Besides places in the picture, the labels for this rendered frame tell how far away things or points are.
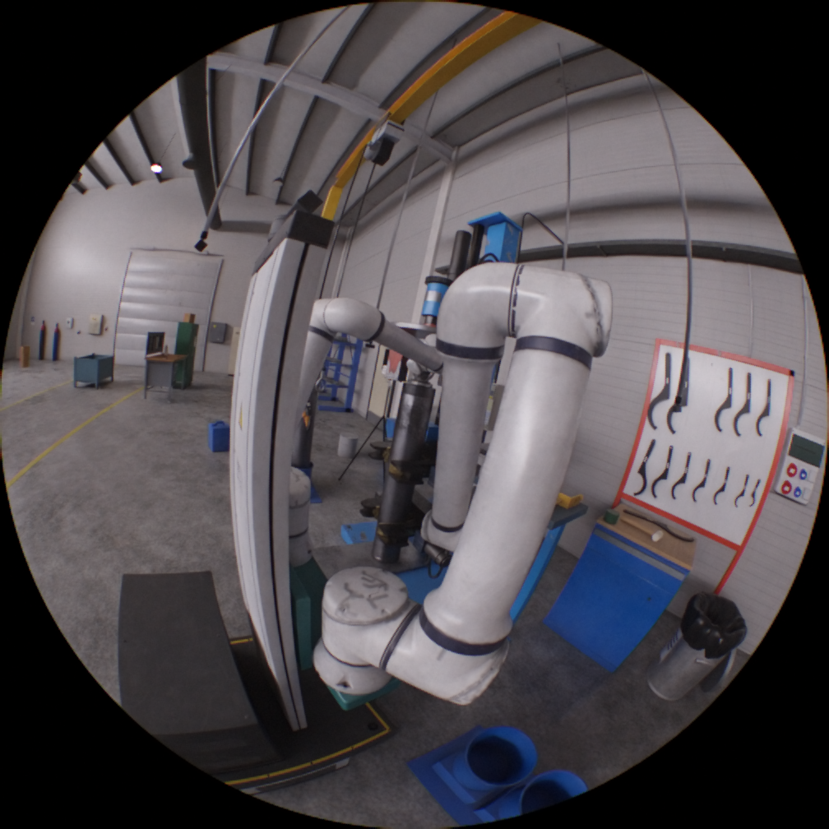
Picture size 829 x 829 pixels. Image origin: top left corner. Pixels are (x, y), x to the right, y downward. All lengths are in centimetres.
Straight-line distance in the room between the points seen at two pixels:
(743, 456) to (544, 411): 274
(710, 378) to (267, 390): 303
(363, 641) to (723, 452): 289
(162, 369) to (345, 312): 635
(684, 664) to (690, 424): 192
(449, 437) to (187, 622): 88
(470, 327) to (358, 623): 50
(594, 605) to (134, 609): 230
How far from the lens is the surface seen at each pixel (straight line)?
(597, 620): 225
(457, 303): 45
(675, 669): 240
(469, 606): 44
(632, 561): 200
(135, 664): 95
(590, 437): 325
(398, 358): 190
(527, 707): 198
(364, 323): 92
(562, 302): 41
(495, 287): 43
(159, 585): 110
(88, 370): 868
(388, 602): 53
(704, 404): 300
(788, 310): 337
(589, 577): 214
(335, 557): 227
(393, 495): 196
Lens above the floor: 161
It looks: 10 degrees down
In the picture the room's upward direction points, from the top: 12 degrees clockwise
